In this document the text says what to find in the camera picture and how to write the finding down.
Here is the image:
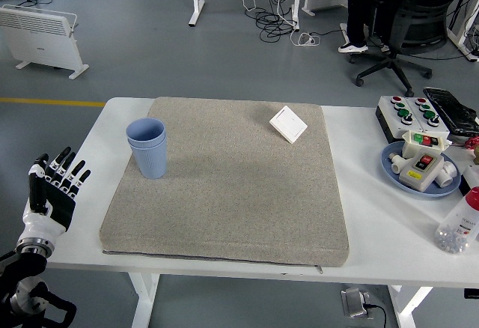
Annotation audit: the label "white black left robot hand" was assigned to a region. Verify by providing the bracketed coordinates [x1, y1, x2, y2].
[21, 146, 92, 245]

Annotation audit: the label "blue ribbed plastic cup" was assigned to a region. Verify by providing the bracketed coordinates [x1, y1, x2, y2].
[125, 117, 166, 146]
[127, 136, 168, 180]

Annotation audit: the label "white push-button control box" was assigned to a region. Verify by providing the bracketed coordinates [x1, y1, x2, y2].
[375, 95, 424, 144]
[406, 97, 451, 139]

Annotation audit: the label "large white panel heater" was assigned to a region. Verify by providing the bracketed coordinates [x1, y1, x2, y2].
[0, 4, 90, 79]

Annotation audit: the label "grey-brown speckled mat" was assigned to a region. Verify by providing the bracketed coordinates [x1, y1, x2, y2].
[99, 96, 351, 275]

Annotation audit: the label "silver foot pedal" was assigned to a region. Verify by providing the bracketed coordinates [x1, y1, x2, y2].
[340, 286, 375, 320]

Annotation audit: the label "white table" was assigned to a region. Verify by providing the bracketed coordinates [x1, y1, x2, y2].
[21, 97, 479, 328]

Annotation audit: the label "blue round plate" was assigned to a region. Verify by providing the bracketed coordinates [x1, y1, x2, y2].
[380, 141, 462, 198]

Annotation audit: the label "white plastic pipe fitting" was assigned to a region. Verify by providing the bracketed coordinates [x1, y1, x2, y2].
[433, 160, 458, 189]
[388, 151, 408, 174]

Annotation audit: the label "person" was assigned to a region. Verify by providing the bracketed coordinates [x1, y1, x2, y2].
[338, 0, 409, 54]

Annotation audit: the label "white box green red buttons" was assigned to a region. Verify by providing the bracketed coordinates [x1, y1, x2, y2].
[402, 130, 452, 160]

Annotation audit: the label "clear bottle red cap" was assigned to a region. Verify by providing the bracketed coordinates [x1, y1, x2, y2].
[434, 186, 479, 255]

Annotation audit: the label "black office chair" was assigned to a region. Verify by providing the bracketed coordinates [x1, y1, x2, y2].
[350, 0, 467, 97]

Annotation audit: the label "black wrapped flat package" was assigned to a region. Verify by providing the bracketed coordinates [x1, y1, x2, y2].
[423, 86, 479, 136]

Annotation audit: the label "white wall switch plate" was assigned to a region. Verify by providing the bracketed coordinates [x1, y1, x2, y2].
[269, 105, 309, 145]

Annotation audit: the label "black floor cable bundle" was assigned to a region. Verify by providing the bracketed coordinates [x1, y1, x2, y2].
[245, 0, 300, 43]

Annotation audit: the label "white plug with cable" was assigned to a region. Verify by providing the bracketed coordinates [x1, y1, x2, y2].
[290, 31, 322, 49]

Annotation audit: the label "black pedal cable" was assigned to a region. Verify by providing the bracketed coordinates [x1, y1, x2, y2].
[364, 303, 387, 328]

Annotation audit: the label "grey switch box red button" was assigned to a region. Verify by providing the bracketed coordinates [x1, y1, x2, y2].
[398, 149, 445, 193]

